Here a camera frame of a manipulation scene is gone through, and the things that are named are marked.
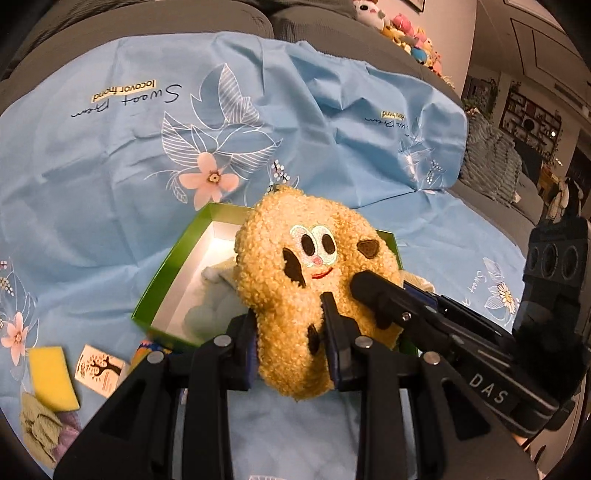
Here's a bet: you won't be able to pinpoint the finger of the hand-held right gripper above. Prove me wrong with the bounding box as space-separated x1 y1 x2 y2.
404 281 521 354
349 270 505 371

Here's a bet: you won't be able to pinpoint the striped grey blue cushion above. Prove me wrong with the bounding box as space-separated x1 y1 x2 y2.
461 110 524 206

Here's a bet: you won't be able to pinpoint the purple cloth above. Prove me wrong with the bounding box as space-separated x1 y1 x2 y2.
50 410 85 463

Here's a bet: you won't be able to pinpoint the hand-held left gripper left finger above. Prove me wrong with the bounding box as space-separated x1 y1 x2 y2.
52 314 259 480

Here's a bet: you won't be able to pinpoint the small tree print box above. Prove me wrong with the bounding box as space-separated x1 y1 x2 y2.
75 343 129 398

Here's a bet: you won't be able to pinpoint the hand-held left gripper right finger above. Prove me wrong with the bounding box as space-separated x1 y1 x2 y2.
320 292 542 480

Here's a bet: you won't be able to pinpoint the light blue floral sheet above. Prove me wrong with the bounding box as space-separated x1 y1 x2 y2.
0 30 532 480

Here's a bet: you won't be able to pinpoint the dark wall shelf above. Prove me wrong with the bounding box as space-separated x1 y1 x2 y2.
500 84 563 140

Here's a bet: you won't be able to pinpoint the yellow plush toy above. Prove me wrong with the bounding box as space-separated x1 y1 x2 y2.
233 186 403 401

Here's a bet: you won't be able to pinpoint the light blue plush dolphin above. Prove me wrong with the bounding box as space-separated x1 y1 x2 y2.
184 257 252 343

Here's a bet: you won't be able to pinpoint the yellow sponge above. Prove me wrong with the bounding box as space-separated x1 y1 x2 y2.
28 346 81 412

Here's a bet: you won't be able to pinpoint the green cardboard box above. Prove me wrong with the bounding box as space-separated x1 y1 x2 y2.
130 201 422 358

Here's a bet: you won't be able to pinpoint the small multicoloured item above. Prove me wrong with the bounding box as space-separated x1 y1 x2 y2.
130 340 172 366

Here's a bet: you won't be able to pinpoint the row of colourful plush toys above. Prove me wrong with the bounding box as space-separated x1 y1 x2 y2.
352 0 459 89

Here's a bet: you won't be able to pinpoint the sage green cloth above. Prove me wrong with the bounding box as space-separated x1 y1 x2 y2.
19 392 64 468

